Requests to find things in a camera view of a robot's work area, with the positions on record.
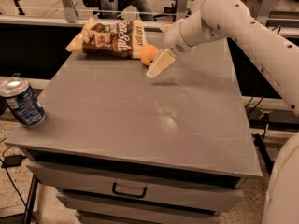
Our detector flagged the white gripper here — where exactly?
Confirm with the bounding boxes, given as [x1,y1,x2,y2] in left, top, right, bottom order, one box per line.
[146,20,192,78]

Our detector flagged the orange fruit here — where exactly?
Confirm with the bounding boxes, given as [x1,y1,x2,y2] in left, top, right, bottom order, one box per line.
[140,45,158,66]

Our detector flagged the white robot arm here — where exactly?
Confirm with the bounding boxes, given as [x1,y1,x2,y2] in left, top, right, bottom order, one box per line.
[147,0,299,224]

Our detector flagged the brown chip bag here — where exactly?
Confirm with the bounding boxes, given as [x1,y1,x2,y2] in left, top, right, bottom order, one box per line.
[66,17,148,59]

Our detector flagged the seated person legs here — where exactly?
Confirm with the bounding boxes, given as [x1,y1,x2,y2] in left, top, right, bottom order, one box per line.
[101,0,154,21]

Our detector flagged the grey drawer cabinet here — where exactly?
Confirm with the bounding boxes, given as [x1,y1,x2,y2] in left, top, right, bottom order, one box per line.
[7,40,261,224]

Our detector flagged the black tripod leg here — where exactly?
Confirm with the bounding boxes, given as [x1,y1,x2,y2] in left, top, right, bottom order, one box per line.
[253,133,274,175]

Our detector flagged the blue soda can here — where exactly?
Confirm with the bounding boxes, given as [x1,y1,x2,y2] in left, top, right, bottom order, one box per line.
[0,77,45,127]

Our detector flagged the black stand leg left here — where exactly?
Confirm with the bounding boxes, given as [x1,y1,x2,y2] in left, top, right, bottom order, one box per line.
[22,175,38,224]

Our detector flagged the black power adapter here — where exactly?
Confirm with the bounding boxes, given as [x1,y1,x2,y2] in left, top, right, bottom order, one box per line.
[2,155,23,168]

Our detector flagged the metal railing post middle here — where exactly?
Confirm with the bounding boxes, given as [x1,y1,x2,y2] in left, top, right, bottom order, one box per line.
[176,0,188,21]

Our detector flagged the metal railing post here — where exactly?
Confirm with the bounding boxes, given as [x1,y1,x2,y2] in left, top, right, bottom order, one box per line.
[176,0,188,21]
[256,0,276,25]
[62,0,78,23]

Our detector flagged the metal railing post left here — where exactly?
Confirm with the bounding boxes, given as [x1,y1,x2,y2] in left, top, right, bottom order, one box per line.
[62,0,78,23]

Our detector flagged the metal railing post right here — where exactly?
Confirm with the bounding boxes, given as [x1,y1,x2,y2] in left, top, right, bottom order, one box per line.
[256,0,276,25]

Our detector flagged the black drawer handle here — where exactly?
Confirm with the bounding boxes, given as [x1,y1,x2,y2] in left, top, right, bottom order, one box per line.
[112,182,148,199]

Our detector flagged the black floor cable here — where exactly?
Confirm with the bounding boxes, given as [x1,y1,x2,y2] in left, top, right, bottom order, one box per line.
[0,137,32,217]

